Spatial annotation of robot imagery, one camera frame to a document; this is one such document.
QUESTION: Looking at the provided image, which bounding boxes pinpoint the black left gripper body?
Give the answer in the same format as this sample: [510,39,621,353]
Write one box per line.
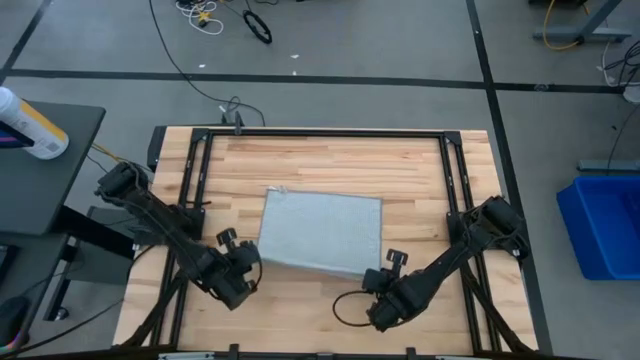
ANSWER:
[219,241,263,281]

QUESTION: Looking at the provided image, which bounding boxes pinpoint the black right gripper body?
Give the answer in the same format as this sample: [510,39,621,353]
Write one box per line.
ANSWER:
[362,267,400,302]

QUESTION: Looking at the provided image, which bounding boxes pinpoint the grey microfiber towel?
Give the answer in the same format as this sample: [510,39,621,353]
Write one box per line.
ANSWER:
[256,186,384,281]

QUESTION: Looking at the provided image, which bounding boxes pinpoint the black side table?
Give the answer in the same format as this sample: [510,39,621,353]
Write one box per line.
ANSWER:
[0,99,108,237]

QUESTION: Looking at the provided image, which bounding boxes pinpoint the blue plastic bin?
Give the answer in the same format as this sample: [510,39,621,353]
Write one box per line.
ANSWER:
[555,174,640,282]

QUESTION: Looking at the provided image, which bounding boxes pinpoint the white canister yellow label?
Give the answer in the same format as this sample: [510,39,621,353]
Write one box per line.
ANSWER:
[0,85,71,161]

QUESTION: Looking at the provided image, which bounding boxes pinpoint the grey desk foot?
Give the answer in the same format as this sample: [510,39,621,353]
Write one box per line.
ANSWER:
[576,158,640,174]
[531,0,633,44]

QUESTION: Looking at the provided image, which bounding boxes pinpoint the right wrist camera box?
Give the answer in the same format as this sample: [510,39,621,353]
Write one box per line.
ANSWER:
[367,294,404,333]

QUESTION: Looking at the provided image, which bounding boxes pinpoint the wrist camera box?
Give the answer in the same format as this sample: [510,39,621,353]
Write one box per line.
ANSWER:
[367,294,404,333]
[214,273,257,312]

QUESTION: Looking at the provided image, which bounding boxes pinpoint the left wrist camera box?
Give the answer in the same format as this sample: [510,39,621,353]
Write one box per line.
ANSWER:
[214,273,257,312]

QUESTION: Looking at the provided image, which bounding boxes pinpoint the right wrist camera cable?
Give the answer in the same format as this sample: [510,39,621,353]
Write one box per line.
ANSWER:
[331,289,375,329]

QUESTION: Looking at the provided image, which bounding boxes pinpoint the black clamp mount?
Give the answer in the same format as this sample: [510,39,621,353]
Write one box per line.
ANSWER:
[219,96,247,137]

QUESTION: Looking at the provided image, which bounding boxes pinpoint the black desk leg frame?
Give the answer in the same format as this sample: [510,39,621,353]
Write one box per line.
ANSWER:
[41,203,137,322]

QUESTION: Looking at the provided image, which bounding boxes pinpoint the black aluminium table frame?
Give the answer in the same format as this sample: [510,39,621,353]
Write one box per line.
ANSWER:
[119,125,540,360]

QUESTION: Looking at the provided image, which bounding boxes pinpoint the yellow wires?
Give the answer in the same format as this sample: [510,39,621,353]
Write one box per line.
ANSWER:
[91,142,125,165]

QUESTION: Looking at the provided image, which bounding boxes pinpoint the thin black floor cable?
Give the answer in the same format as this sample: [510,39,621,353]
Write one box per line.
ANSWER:
[0,296,126,359]

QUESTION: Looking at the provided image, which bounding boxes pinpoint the long black floor cable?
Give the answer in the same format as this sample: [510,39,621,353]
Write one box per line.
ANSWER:
[148,0,267,128]

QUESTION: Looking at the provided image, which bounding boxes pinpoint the black coiled cable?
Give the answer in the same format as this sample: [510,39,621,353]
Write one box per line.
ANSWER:
[241,9,274,46]

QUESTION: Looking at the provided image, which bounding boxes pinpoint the white cable coil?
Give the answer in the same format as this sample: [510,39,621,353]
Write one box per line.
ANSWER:
[174,0,225,37]

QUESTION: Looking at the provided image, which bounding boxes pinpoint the black hanging cable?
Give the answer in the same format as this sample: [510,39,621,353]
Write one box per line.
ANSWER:
[606,102,640,177]

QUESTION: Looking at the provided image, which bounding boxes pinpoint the yellow floor cable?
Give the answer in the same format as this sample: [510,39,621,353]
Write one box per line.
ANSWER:
[542,0,592,52]

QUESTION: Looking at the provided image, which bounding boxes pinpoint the black cable bundle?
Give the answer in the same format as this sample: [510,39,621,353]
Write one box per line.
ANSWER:
[599,38,640,89]

